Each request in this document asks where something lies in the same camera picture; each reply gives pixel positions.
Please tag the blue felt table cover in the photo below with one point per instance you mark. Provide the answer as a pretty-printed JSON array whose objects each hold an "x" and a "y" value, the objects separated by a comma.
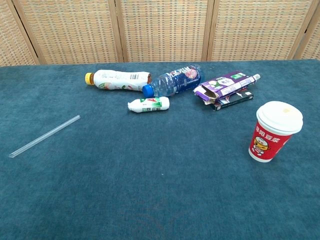
[{"x": 150, "y": 187}]

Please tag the clear bottle blue cap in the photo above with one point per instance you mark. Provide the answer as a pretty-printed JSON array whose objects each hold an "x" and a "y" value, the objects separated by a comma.
[{"x": 175, "y": 81}]

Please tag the white bottle yellow cap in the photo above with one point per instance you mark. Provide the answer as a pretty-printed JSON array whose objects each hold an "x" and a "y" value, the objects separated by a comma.
[{"x": 117, "y": 80}]

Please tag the flattened black carton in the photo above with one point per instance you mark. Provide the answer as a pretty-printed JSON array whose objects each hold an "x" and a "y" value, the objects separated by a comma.
[{"x": 235, "y": 101}]

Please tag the small white bottle green label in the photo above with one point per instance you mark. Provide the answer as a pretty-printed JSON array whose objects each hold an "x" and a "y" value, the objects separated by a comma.
[{"x": 150, "y": 105}]

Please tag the clear plastic straw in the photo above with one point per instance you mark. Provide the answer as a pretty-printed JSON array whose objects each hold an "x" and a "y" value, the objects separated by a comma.
[{"x": 45, "y": 136}]

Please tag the woven bamboo screen panel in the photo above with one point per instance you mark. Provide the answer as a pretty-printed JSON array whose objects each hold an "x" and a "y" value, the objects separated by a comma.
[
  {"x": 312, "y": 47},
  {"x": 165, "y": 30},
  {"x": 72, "y": 30},
  {"x": 255, "y": 30},
  {"x": 12, "y": 37}
]

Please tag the flattened purple milk carton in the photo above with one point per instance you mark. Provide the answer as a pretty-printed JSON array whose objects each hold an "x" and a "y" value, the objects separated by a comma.
[{"x": 225, "y": 85}]

